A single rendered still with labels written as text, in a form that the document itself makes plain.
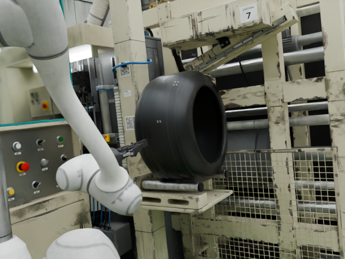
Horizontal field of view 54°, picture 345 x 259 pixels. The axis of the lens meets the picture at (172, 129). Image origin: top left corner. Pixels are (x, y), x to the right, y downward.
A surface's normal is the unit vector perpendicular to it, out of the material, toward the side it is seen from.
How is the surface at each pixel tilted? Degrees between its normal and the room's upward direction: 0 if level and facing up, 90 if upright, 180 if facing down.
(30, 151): 90
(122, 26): 90
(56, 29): 118
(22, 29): 131
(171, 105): 67
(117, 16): 90
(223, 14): 90
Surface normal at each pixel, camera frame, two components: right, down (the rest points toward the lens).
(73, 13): 0.77, -0.05
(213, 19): -0.56, 0.11
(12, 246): 0.67, -0.72
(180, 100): 0.21, -0.36
